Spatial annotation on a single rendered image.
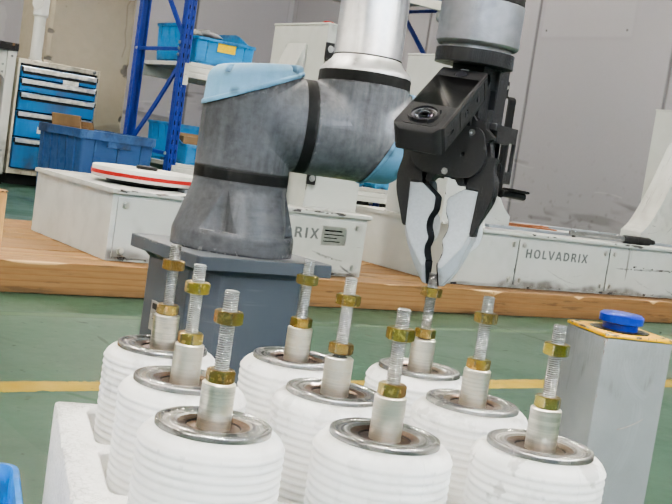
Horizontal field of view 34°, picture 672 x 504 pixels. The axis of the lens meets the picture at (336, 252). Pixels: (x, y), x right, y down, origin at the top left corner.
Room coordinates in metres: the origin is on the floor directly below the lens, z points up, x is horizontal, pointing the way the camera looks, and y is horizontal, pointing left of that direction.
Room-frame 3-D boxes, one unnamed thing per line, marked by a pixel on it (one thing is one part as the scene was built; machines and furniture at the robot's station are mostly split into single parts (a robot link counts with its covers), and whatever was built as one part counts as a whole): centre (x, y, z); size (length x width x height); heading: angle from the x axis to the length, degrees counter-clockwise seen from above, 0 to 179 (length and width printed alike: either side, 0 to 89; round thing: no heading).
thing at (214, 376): (0.69, 0.06, 0.29); 0.02 x 0.02 x 0.01; 78
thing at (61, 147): (5.40, 1.25, 0.19); 0.50 x 0.41 x 0.37; 40
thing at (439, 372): (0.99, -0.09, 0.25); 0.08 x 0.08 x 0.01
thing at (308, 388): (0.84, -0.01, 0.25); 0.08 x 0.08 x 0.01
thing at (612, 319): (1.00, -0.27, 0.32); 0.04 x 0.04 x 0.02
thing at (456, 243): (0.99, -0.12, 0.38); 0.06 x 0.03 x 0.09; 154
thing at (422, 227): (1.01, -0.08, 0.38); 0.06 x 0.03 x 0.09; 154
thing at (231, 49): (6.09, 0.88, 0.90); 0.50 x 0.38 x 0.21; 37
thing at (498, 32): (1.00, -0.10, 0.56); 0.08 x 0.08 x 0.05
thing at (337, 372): (0.84, -0.01, 0.26); 0.02 x 0.02 x 0.03
